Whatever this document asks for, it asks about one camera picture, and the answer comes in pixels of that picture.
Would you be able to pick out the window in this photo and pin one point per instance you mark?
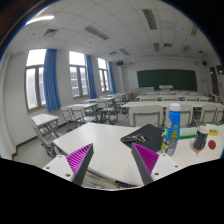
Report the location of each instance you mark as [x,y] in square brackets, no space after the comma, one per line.
[34,81]
[103,73]
[78,74]

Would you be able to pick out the white chair right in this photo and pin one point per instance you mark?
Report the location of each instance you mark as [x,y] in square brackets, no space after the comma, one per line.
[211,114]

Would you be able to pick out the bunch of metal keys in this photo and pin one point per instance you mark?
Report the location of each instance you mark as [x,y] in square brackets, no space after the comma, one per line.
[135,138]

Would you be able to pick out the white desk second row left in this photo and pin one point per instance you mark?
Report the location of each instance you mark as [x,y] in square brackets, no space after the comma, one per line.
[78,114]

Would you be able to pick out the blue curtain middle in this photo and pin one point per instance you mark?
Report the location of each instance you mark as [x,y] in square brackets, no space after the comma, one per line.
[90,74]

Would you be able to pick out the long white desk row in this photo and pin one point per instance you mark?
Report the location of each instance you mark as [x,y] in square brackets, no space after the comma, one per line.
[164,104]

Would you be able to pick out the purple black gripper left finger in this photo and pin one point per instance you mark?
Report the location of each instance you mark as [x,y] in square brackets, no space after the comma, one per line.
[79,161]

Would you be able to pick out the left window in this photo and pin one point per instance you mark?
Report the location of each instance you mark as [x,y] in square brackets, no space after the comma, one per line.
[34,81]

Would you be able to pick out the right window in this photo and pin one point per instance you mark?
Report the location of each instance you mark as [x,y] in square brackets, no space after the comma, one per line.
[103,73]

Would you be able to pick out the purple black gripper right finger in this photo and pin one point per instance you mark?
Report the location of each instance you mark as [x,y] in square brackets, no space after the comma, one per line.
[145,160]

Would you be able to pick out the white chair behind table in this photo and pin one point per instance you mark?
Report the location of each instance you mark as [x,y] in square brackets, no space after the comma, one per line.
[143,115]

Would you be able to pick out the black pouch on table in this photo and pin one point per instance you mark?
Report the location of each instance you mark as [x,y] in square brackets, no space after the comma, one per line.
[155,133]

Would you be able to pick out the blue curtain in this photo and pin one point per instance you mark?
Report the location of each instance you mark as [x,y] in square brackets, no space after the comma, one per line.
[50,80]
[90,74]
[111,77]

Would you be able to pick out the dark blue paper cup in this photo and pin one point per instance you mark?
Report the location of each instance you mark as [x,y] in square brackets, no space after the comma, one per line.
[200,139]

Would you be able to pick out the green chalkboard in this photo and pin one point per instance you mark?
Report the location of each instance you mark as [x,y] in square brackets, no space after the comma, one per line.
[179,79]

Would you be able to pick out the middle window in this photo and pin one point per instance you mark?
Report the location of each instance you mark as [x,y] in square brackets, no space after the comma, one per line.
[78,74]

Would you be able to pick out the blue labelled plastic bottle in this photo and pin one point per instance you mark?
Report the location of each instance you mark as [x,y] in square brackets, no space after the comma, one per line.
[171,133]

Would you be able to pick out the blue curtain right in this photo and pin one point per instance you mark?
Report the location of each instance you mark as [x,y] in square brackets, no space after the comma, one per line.
[111,77]

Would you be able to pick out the blue curtain left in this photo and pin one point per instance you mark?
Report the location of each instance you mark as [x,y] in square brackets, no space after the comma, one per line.
[50,80]

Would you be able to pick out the white desk far left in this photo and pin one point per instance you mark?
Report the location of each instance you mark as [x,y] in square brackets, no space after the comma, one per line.
[45,126]

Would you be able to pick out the green cloth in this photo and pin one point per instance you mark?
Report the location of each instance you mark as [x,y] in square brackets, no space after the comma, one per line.
[186,133]

